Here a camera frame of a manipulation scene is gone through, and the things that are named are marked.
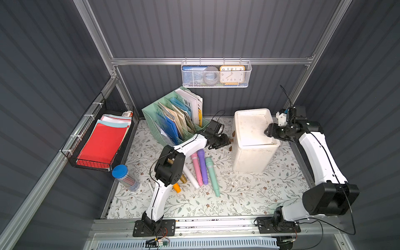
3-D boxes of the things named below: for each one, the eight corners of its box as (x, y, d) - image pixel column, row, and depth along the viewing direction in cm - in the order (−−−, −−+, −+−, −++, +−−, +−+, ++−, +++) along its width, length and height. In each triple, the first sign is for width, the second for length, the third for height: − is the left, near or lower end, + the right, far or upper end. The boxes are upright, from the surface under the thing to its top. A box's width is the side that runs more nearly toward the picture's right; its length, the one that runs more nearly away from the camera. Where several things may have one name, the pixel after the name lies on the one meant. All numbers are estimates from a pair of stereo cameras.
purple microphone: (203, 185, 89) (203, 182, 86) (197, 152, 103) (197, 149, 100) (209, 184, 89) (209, 181, 86) (203, 151, 103) (203, 148, 101)
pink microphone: (199, 186, 89) (198, 184, 86) (190, 155, 101) (190, 153, 99) (206, 184, 89) (206, 182, 87) (197, 154, 102) (197, 151, 100)
